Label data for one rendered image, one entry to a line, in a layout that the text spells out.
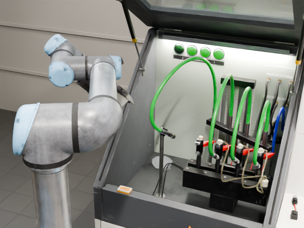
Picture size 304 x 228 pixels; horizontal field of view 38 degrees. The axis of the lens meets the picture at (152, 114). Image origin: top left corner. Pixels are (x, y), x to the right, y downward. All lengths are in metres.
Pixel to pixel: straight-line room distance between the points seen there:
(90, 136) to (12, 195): 2.53
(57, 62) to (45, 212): 0.47
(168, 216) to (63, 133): 0.81
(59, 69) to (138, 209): 0.67
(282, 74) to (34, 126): 1.19
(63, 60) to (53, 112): 0.40
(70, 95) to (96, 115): 3.32
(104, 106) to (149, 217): 0.80
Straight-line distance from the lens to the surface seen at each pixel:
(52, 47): 1.45
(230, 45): 1.89
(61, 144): 1.00
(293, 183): 1.77
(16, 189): 3.55
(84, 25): 4.01
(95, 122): 0.99
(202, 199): 1.93
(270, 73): 1.92
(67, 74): 1.35
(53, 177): 1.06
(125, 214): 1.79
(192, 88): 2.03
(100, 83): 1.18
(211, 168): 1.86
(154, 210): 1.72
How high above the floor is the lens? 1.96
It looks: 25 degrees down
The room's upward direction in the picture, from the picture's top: 1 degrees clockwise
